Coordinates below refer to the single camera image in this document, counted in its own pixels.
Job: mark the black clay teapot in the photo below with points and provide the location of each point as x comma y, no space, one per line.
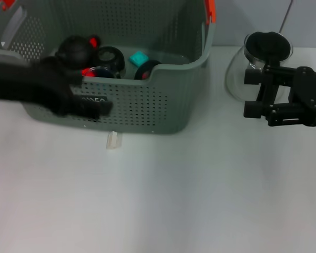
73,51

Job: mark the grey-green perforated storage bin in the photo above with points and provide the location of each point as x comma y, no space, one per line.
147,110

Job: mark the teal square plate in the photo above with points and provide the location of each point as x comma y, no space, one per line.
138,58

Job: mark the glass teapot with black lid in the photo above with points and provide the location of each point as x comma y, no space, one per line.
266,43

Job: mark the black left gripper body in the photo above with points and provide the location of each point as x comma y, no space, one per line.
29,84

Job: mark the small bright red brick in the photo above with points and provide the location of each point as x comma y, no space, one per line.
144,75
93,42

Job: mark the glass teacup with black holder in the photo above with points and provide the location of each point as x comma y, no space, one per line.
109,56
102,71
144,69

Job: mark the clear white building brick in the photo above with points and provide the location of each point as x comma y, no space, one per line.
113,141

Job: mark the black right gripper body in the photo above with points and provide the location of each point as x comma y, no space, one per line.
308,92

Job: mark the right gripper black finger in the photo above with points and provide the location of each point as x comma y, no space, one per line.
252,109
252,77

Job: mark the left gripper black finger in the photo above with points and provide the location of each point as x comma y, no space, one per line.
97,108
77,79

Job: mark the large bright red brick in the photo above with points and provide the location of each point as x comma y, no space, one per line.
89,72

